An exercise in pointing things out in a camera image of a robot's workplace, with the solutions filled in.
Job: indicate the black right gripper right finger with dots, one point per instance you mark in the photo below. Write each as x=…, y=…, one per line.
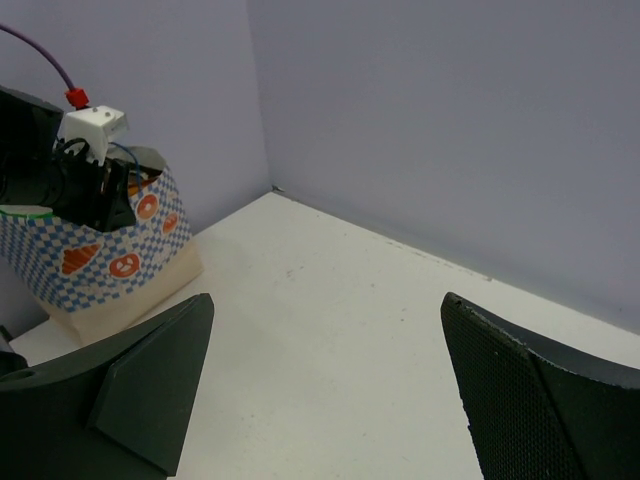
x=537, y=408

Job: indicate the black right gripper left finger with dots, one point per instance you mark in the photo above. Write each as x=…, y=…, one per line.
x=116, y=409

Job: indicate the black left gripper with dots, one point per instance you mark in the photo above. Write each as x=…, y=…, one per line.
x=77, y=191

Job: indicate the blue checkered paper bag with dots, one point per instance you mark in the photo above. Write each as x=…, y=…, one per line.
x=97, y=284

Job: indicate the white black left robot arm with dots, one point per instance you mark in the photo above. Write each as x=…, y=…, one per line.
x=29, y=128

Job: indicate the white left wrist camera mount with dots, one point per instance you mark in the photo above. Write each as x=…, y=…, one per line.
x=98, y=126

